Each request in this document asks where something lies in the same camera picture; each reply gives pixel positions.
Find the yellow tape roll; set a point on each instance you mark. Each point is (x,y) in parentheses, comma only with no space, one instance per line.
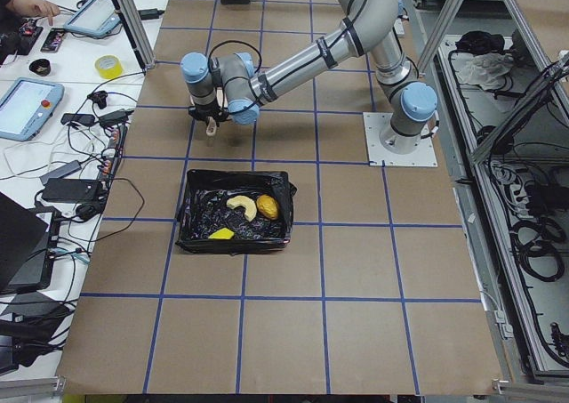
(109,67)

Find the smartphone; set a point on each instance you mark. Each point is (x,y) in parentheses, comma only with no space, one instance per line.
(54,40)

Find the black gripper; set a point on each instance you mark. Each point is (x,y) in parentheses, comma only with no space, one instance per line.
(205,115)

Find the black power adapter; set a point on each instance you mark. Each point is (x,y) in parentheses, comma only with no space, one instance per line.
(71,190)

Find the croissant bread piece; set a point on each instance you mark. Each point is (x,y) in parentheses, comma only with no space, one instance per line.
(249,206)

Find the yellow green sponge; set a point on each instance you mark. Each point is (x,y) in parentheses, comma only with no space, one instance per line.
(222,234)

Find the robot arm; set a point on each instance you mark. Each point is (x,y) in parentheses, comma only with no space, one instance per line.
(230,88)

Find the person forearm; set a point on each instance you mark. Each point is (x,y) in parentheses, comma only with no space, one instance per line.
(33,9)

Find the upper teach pendant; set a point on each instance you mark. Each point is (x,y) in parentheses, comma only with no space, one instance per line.
(96,19)

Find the teach pendant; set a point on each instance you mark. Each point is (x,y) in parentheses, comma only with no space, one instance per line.
(96,19)
(26,107)

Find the aluminium frame post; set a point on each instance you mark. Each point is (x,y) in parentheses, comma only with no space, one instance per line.
(138,39)

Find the yellow potato-like bread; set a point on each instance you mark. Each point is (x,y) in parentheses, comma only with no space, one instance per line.
(268,207)

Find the lower teach pendant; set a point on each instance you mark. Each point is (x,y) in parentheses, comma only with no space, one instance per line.
(26,107)

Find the black bin liner bag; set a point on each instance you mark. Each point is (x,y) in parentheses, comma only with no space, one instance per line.
(204,211)

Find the white cloth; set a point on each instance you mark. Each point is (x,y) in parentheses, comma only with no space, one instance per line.
(488,71)

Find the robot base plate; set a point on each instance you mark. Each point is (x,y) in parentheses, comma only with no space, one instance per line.
(385,147)

